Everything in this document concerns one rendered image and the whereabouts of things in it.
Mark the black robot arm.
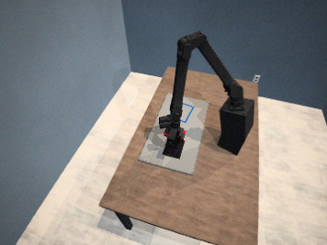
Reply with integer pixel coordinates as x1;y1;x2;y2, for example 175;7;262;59
159;31;245;143

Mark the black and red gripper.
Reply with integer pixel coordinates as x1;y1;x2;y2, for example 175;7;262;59
164;127;186;142

